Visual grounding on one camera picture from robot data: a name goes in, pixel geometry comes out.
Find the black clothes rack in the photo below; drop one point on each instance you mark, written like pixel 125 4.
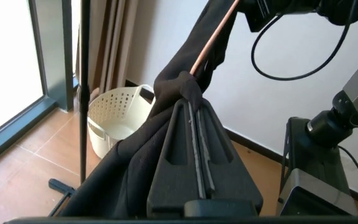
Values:
pixel 84 93

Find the brown curtain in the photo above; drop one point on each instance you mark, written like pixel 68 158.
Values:
pixel 110 40

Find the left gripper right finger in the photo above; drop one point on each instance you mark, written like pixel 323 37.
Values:
pixel 235 183

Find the pink clothes hanger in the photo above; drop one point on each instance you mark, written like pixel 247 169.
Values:
pixel 213 37

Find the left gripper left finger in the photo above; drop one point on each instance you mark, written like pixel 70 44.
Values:
pixel 172 180

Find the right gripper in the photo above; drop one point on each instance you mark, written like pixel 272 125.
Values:
pixel 278 7

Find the black garment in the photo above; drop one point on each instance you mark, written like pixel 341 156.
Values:
pixel 129 174

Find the white laundry basket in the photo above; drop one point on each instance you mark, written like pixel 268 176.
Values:
pixel 117 124

